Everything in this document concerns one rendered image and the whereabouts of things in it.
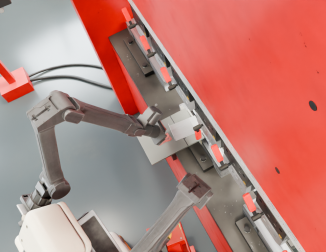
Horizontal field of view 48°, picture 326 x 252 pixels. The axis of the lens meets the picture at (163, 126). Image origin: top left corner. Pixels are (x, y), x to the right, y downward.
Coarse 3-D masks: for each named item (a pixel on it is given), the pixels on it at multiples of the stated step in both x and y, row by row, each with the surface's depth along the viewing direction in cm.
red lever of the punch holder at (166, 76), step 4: (160, 68) 147; (164, 68) 147; (164, 72) 147; (164, 76) 147; (168, 76) 147; (168, 80) 147; (172, 84) 148; (176, 84) 148; (168, 88) 148; (172, 88) 148
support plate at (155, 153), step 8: (176, 112) 173; (184, 112) 172; (160, 120) 172; (168, 120) 171; (176, 120) 170; (168, 128) 169; (144, 136) 169; (192, 136) 165; (144, 144) 167; (152, 144) 166; (168, 144) 165; (176, 144) 165; (184, 144) 164; (152, 152) 164; (160, 152) 164; (168, 152) 163; (176, 152) 164; (152, 160) 162; (160, 160) 162
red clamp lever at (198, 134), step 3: (195, 126) 139; (198, 126) 139; (201, 126) 140; (195, 129) 139; (198, 129) 141; (195, 132) 142; (198, 132) 142; (195, 135) 144; (198, 135) 144; (198, 138) 146
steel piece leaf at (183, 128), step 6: (186, 120) 169; (174, 126) 169; (180, 126) 168; (186, 126) 168; (192, 126) 167; (174, 132) 167; (180, 132) 167; (186, 132) 166; (192, 132) 166; (174, 138) 164; (180, 138) 165
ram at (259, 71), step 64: (128, 0) 163; (192, 0) 86; (256, 0) 58; (320, 0) 44; (192, 64) 114; (256, 64) 70; (320, 64) 51; (256, 128) 87; (320, 128) 59; (320, 192) 71
